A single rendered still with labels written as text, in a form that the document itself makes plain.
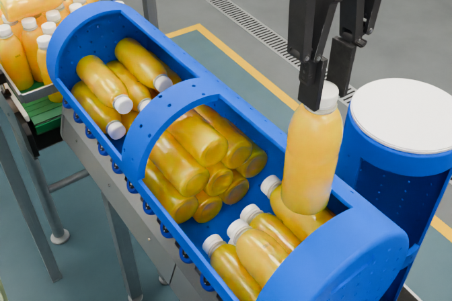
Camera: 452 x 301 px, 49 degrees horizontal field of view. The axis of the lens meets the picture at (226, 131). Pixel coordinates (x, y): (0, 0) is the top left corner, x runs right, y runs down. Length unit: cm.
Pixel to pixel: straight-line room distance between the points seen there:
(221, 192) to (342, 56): 50
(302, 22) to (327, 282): 35
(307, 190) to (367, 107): 61
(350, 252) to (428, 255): 164
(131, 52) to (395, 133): 65
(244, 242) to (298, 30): 42
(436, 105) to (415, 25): 257
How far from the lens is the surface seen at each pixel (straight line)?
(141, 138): 92
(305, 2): 49
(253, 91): 297
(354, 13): 56
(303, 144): 62
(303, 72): 56
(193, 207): 99
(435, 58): 353
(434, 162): 120
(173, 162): 94
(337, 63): 60
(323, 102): 59
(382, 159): 119
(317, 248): 70
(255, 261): 81
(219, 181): 99
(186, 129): 93
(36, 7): 153
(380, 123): 121
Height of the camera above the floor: 179
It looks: 42 degrees down
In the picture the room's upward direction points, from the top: straight up
